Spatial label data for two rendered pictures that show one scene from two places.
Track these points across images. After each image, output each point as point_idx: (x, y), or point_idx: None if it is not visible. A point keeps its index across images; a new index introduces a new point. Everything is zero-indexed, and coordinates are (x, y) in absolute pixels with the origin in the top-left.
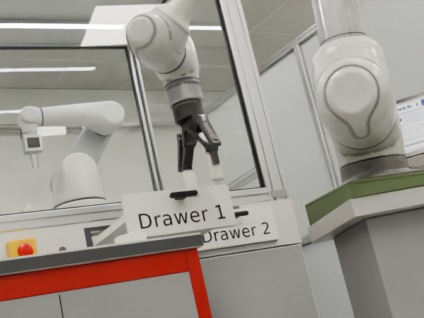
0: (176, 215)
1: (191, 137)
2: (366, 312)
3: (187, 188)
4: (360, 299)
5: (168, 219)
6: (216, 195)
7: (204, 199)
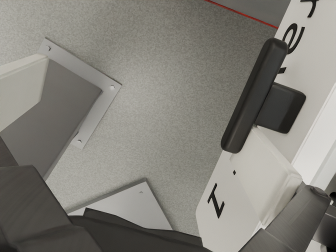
0: (280, 74)
1: (116, 231)
2: (22, 131)
3: (257, 135)
4: (23, 141)
5: (288, 44)
6: (226, 238)
7: (245, 192)
